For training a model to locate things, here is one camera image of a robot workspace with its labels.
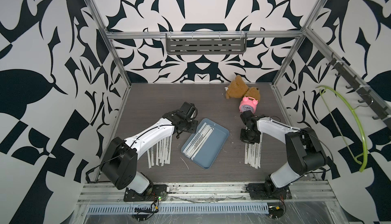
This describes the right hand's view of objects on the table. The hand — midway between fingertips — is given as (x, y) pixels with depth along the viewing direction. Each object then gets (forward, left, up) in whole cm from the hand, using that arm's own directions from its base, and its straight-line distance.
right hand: (245, 138), depth 92 cm
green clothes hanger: (+12, -35, +27) cm, 46 cm away
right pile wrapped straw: (-9, -2, 0) cm, 10 cm away
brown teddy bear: (+32, 0, +9) cm, 33 cm away
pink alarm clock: (+20, -4, +8) cm, 22 cm away
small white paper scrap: (-14, +35, 0) cm, 38 cm away
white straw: (0, +29, +1) cm, 29 cm away
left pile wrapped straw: (-8, +49, +1) cm, 50 cm away
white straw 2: (+4, +21, +1) cm, 21 cm away
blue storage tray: (-3, +25, +1) cm, 25 cm away
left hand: (+4, +31, +12) cm, 34 cm away
